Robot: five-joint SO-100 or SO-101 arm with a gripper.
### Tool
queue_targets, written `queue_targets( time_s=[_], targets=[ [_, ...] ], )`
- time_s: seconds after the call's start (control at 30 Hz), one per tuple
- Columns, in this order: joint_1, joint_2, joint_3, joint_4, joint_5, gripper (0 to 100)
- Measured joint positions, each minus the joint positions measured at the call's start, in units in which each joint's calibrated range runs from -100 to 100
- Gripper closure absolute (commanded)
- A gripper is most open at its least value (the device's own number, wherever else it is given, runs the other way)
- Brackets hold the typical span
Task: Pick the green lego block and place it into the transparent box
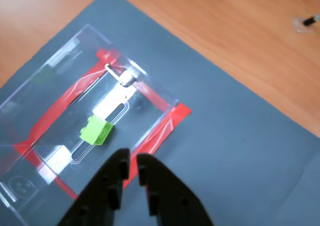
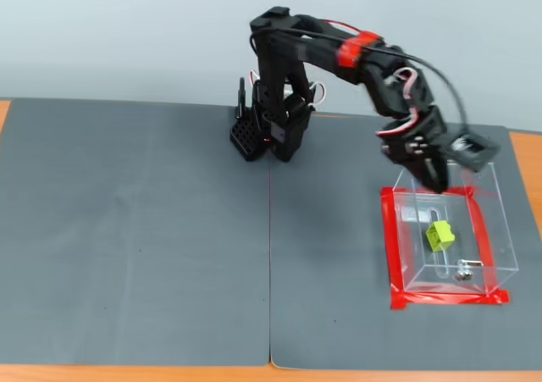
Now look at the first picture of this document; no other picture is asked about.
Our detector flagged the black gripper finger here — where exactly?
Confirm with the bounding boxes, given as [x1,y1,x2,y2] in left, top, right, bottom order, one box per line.
[56,148,131,226]
[136,153,215,226]

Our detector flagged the green lego block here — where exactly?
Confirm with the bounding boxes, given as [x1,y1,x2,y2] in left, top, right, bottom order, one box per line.
[79,115,115,146]

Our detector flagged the transparent plastic box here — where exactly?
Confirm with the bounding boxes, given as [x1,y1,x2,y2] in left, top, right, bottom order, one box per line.
[0,23,180,226]

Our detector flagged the silver metal box latch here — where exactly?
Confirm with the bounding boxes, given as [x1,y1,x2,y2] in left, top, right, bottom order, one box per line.
[104,63,138,88]

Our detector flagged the red tape strip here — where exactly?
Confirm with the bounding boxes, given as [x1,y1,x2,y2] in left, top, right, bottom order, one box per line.
[13,140,80,201]
[13,65,108,149]
[96,48,193,121]
[122,108,187,189]

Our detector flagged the black cable tip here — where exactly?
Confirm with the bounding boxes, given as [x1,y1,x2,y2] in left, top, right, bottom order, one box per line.
[302,14,320,26]

